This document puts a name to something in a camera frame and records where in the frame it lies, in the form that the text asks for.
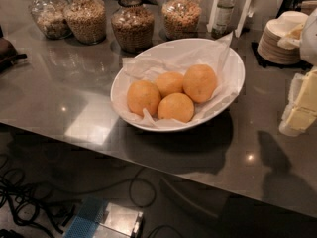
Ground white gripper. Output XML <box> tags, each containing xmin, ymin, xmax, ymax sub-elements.
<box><xmin>279</xmin><ymin>8</ymin><xmax>317</xmax><ymax>137</ymax></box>

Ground white oval bowl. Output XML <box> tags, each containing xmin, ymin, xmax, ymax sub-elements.
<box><xmin>110</xmin><ymin>38</ymin><xmax>247</xmax><ymax>133</ymax></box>

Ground black tray under plates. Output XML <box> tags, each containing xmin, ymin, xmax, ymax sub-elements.
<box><xmin>251</xmin><ymin>42</ymin><xmax>313</xmax><ymax>70</ymax></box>

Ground stack of paper plates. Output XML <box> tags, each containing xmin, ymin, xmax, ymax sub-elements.
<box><xmin>257</xmin><ymin>11</ymin><xmax>308</xmax><ymax>65</ymax></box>

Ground white paper liner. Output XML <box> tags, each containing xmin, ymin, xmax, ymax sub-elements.
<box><xmin>116</xmin><ymin>32</ymin><xmax>240</xmax><ymax>129</ymax></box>

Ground white stand behind bottle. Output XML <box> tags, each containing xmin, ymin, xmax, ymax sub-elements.
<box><xmin>207</xmin><ymin>0</ymin><xmax>254</xmax><ymax>38</ymax></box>

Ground glass jar, right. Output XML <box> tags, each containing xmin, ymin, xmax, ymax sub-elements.
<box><xmin>161</xmin><ymin>0</ymin><xmax>202</xmax><ymax>40</ymax></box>

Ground glass jar of nuts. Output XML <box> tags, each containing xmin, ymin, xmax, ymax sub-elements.
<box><xmin>111</xmin><ymin>0</ymin><xmax>155</xmax><ymax>54</ymax></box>

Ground blue and metal box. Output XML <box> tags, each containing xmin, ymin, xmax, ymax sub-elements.
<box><xmin>63</xmin><ymin>197</ymin><xmax>144</xmax><ymax>238</ymax></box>

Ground glass jar of grains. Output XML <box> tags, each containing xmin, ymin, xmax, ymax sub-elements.
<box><xmin>63</xmin><ymin>0</ymin><xmax>107</xmax><ymax>45</ymax></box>

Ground glass jar, far left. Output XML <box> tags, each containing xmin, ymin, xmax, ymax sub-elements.
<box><xmin>29</xmin><ymin>0</ymin><xmax>71</xmax><ymax>40</ymax></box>

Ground dark brown object left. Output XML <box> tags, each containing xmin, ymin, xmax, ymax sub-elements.
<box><xmin>0</xmin><ymin>27</ymin><xmax>27</xmax><ymax>72</ymax></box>

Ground black cables on floor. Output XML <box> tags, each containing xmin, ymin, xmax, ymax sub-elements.
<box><xmin>0</xmin><ymin>152</ymin><xmax>186</xmax><ymax>238</ymax></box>

